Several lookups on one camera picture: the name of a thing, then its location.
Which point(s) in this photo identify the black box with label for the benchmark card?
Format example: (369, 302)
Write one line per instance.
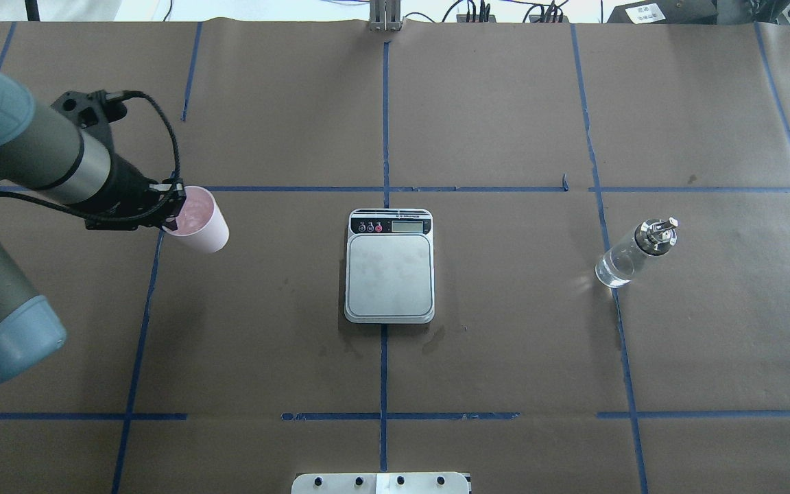
(664, 12)

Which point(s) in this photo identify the pink paper cup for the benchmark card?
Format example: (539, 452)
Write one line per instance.
(202, 226)

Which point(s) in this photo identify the digital kitchen scale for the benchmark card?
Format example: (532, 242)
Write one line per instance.
(390, 267)

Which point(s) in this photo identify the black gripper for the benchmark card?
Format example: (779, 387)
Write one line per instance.
(126, 188)

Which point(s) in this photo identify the glass sauce bottle metal spout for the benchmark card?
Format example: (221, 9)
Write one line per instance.
(639, 248)

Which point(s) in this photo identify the aluminium frame post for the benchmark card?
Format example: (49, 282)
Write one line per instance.
(385, 16)

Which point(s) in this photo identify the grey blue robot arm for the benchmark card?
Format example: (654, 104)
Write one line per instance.
(61, 158)

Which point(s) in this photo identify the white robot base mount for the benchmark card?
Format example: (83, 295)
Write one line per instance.
(382, 482)

